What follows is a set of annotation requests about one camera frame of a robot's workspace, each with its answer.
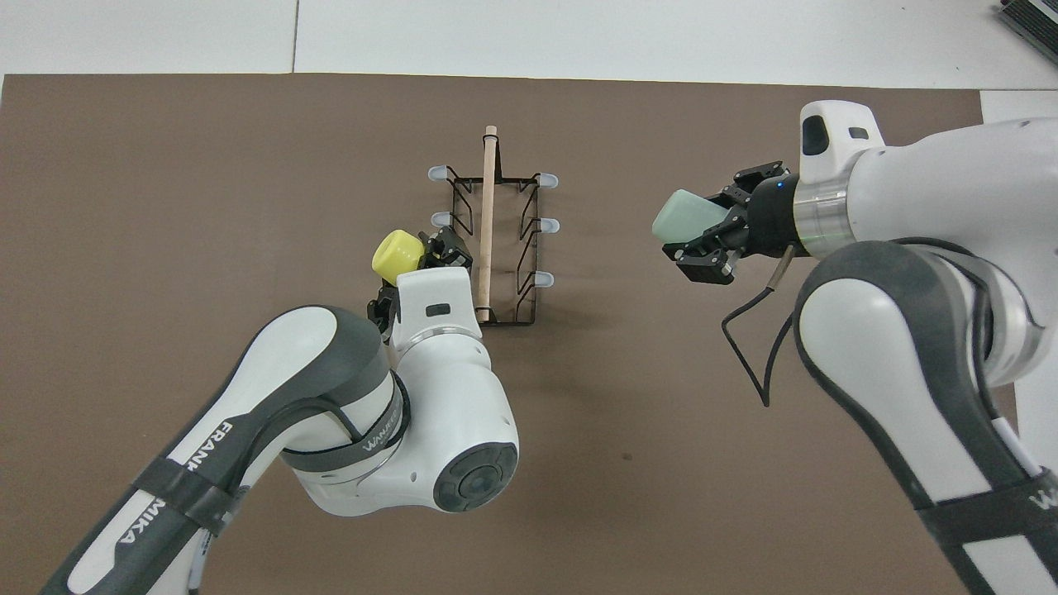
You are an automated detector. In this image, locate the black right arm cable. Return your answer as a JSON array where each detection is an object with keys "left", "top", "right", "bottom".
[{"left": 722, "top": 244, "right": 798, "bottom": 407}]

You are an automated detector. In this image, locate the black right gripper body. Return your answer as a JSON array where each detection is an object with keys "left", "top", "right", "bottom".
[{"left": 727, "top": 175, "right": 798, "bottom": 257}]

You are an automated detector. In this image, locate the grey ribbed device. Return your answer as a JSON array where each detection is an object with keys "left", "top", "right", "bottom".
[{"left": 996, "top": 0, "right": 1058, "bottom": 42}]

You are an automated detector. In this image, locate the black wire cup rack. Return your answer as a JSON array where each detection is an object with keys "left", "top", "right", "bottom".
[{"left": 427, "top": 125, "right": 560, "bottom": 327}]

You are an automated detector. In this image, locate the brown table mat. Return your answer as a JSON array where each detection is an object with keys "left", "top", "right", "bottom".
[{"left": 0, "top": 73, "right": 1026, "bottom": 595}]

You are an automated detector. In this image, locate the pale green plastic cup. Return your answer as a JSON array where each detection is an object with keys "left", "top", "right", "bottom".
[{"left": 651, "top": 189, "right": 732, "bottom": 245}]

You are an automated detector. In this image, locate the yellow plastic cup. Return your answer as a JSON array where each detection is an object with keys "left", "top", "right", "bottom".
[{"left": 371, "top": 230, "right": 426, "bottom": 284}]

